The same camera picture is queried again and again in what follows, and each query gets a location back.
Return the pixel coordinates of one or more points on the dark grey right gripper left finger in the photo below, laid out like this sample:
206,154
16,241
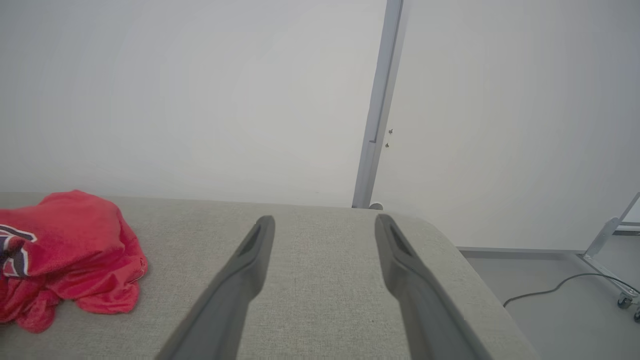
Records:
235,290

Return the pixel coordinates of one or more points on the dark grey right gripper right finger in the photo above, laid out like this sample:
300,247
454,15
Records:
420,300

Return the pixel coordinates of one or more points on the red basketball jersey garment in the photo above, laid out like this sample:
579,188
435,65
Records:
75,235

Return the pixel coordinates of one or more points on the metal stand with caster wheels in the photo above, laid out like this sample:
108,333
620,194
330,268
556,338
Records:
602,235

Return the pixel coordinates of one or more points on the white round post foot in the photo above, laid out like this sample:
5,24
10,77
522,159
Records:
376,205

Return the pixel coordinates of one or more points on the grey wall baseboard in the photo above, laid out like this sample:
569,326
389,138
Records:
520,249

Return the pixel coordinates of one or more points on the grey metal partition post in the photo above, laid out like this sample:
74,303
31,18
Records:
380,100

